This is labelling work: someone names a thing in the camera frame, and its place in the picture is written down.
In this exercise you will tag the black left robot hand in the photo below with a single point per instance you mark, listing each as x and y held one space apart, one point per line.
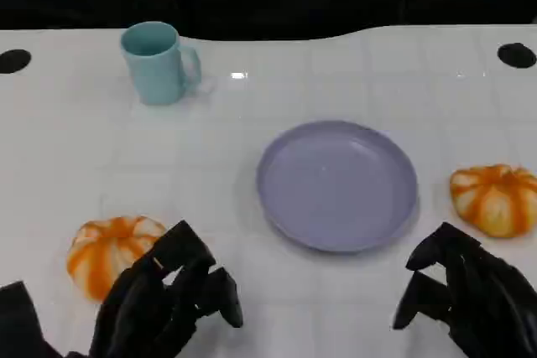
147 303

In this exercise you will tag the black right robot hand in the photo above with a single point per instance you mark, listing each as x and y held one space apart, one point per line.
486 299

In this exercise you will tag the orange white toy bread roll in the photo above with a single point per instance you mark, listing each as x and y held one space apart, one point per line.
495 198
105 249

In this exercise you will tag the lilac plate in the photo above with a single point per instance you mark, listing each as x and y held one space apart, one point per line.
335 186

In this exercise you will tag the pale green mug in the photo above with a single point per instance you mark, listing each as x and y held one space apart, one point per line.
157 73

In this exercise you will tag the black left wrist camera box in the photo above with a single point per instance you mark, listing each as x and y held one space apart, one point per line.
19 324

